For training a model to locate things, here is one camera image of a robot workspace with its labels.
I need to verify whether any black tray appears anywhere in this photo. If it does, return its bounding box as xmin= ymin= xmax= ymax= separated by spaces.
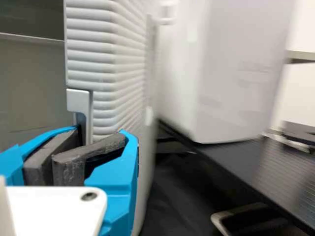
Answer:
xmin=210 ymin=202 xmax=303 ymax=236

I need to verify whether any black platform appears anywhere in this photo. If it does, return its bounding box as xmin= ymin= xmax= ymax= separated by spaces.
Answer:
xmin=156 ymin=118 xmax=315 ymax=233

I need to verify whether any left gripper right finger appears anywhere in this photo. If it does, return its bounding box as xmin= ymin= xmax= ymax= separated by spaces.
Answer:
xmin=51 ymin=129 xmax=140 ymax=236

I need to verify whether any cream microscope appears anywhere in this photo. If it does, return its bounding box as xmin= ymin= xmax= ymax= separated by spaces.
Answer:
xmin=260 ymin=49 xmax=315 ymax=154

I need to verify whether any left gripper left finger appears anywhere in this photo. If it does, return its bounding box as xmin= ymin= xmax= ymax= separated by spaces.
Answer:
xmin=0 ymin=126 xmax=82 ymax=187

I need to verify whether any incubator door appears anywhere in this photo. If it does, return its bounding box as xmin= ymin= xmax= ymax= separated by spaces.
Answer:
xmin=63 ymin=0 xmax=177 ymax=236

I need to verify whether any white box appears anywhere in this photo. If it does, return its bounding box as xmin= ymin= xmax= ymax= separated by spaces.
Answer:
xmin=157 ymin=0 xmax=287 ymax=145

